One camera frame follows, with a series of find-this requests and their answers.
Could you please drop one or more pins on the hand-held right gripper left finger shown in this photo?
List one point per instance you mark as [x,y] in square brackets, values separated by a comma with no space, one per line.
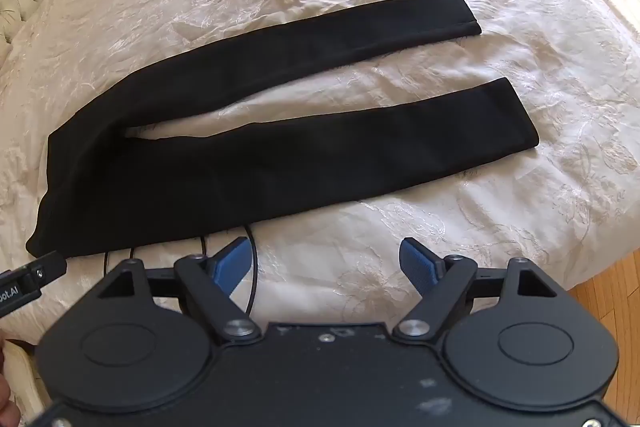
[231,264]

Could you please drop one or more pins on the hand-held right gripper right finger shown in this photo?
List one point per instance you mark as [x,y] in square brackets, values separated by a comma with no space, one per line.
[417,269]

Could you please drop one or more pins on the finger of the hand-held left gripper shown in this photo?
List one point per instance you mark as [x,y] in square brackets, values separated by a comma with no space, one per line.
[50,266]

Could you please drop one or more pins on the black pants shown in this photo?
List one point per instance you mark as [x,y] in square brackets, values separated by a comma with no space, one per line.
[150,167]

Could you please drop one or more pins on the cream carved bed frame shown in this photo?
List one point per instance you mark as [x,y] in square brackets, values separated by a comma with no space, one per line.
[25,372]

